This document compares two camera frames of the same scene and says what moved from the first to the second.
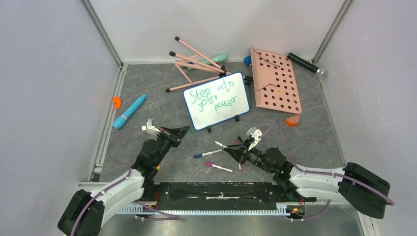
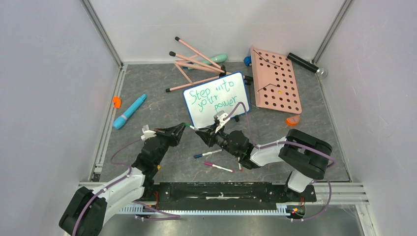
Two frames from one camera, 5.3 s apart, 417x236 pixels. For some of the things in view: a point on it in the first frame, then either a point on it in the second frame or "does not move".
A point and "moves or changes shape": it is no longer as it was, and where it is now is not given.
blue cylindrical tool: [120, 122] does not move
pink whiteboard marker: [210, 164] does not move
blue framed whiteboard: [218, 100] does not move
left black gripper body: [164, 139] does not move
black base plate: [216, 196] does not move
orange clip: [117, 102] does not move
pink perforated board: [275, 84] does not move
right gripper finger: [240, 147] to [209, 129]
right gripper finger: [237, 154] to [207, 136]
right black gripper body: [244, 151] to [212, 136]
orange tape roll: [292, 122] does not move
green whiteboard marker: [221, 144] moves or changes shape
